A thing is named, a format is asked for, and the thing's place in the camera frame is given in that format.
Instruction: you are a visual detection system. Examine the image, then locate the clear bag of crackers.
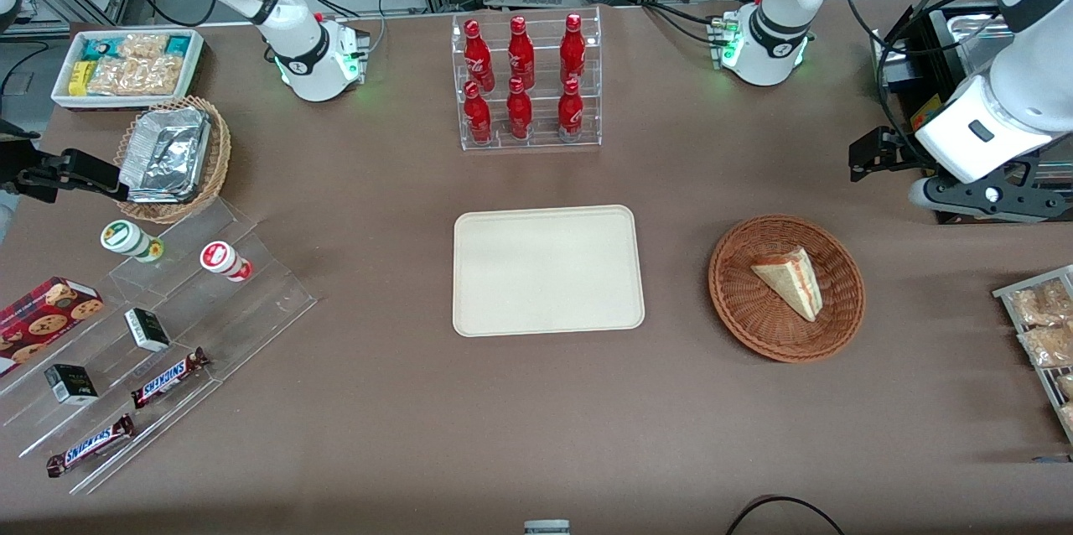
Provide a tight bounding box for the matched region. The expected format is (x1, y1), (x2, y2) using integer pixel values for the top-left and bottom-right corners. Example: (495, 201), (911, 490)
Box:
(117, 33), (169, 60)
(87, 55), (184, 97)

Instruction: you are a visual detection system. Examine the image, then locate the red cookie box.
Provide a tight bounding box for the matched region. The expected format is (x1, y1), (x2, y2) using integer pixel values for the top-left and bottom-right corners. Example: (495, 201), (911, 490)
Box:
(0, 276), (105, 377)

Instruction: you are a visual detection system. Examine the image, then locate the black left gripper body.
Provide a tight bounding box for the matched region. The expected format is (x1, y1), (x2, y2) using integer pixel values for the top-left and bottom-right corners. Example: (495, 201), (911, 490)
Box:
(880, 131), (931, 177)

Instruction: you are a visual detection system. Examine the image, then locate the clear acrylic bottle rack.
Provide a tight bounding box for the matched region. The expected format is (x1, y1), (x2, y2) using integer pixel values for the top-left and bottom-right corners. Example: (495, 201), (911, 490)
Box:
(451, 6), (603, 153)

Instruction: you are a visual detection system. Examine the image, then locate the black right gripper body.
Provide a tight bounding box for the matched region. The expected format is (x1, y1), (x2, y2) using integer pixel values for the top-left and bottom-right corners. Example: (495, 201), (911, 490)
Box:
(0, 139), (67, 202)

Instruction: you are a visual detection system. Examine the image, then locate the clear acrylic stepped stand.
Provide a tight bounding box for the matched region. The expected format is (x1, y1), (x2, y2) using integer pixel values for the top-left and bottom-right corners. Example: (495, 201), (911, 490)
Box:
(0, 197), (319, 496)

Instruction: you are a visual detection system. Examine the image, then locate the triangular sandwich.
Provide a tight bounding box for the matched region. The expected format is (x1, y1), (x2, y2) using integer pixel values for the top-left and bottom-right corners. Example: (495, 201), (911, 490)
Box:
(750, 247), (825, 323)

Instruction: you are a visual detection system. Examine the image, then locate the cream plastic serving tray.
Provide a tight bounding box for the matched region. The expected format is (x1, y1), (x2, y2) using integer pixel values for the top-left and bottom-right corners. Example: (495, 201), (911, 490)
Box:
(453, 205), (646, 339)

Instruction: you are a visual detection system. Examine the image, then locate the white rectangular snack bin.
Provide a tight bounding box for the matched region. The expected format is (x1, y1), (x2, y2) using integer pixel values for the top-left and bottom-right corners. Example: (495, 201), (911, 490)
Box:
(51, 28), (205, 112)

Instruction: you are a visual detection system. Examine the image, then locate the black metal display cabinet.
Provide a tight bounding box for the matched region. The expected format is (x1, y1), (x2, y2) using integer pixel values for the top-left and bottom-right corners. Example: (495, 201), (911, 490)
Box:
(870, 3), (1073, 224)

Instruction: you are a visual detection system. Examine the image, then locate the brown Snickers bar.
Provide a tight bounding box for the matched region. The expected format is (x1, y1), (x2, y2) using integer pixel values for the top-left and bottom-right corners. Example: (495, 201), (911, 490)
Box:
(130, 347), (211, 411)
(45, 413), (136, 480)

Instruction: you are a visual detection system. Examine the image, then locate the black floor cable loop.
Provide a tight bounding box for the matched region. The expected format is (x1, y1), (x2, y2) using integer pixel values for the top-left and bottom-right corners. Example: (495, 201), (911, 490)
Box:
(724, 495), (848, 535)

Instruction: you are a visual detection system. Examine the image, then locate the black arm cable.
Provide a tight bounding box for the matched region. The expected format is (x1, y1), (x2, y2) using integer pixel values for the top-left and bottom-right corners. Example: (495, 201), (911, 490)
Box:
(842, 0), (1011, 152)

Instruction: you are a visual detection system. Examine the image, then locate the brown round wicker basket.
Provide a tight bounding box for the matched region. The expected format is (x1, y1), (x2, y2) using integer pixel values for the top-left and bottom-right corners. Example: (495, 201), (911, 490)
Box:
(708, 215), (866, 364)

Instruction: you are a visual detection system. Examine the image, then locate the red cola bottle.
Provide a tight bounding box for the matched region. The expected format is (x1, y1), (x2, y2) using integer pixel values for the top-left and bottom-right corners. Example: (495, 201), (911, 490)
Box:
(463, 81), (494, 145)
(557, 78), (585, 143)
(559, 13), (587, 88)
(507, 16), (537, 91)
(463, 19), (496, 93)
(505, 77), (534, 141)

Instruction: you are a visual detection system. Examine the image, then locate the green lid yogurt cup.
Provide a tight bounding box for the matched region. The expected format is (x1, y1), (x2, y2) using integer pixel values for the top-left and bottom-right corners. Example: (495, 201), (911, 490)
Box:
(100, 219), (165, 264)

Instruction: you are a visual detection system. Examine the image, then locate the silver foil container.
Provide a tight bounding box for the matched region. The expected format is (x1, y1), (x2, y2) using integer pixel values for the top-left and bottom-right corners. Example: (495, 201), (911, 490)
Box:
(118, 106), (213, 205)

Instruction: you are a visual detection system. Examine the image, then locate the tan oval wicker basket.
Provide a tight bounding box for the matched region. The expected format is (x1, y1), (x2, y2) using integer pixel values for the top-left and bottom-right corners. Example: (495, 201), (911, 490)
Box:
(112, 96), (232, 225)

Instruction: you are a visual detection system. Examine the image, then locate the red lid yogurt cup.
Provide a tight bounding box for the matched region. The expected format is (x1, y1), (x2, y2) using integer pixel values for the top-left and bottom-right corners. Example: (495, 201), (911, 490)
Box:
(199, 240), (253, 283)

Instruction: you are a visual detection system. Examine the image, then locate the small black carton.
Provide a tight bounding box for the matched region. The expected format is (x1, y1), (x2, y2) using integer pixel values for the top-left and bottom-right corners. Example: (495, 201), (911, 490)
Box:
(44, 363), (100, 407)
(123, 307), (172, 354)

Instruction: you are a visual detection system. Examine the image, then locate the grey wire tray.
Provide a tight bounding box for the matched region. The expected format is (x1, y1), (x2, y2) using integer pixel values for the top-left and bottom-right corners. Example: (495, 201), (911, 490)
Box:
(992, 264), (1073, 446)

